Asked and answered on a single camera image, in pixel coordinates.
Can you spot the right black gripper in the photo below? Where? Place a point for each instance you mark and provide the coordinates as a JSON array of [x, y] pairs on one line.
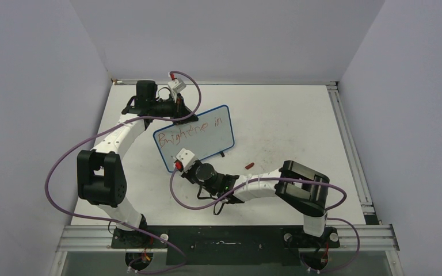
[[187, 174]]

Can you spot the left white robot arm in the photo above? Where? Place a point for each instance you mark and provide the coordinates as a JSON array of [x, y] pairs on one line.
[[100, 173]]

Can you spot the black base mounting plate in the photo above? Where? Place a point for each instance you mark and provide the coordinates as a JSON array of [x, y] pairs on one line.
[[227, 245]]

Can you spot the blue framed whiteboard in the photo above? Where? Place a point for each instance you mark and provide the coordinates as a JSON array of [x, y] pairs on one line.
[[210, 135]]

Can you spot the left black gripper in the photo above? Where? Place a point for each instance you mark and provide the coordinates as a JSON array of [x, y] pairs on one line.
[[179, 108]]

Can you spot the aluminium frame rail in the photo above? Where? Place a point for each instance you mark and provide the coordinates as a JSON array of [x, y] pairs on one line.
[[97, 238], [352, 155]]

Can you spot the red marker cap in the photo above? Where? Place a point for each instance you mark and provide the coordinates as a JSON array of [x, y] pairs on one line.
[[249, 166]]

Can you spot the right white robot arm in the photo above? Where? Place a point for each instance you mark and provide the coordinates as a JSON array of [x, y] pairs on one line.
[[304, 189]]

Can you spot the aluminium frame rail right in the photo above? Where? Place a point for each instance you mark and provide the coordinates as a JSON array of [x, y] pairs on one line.
[[352, 155]]

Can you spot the aluminium frame rail front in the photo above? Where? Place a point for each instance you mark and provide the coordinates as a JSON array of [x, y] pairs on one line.
[[97, 238]]

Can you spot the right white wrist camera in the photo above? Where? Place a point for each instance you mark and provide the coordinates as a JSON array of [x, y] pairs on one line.
[[184, 160]]

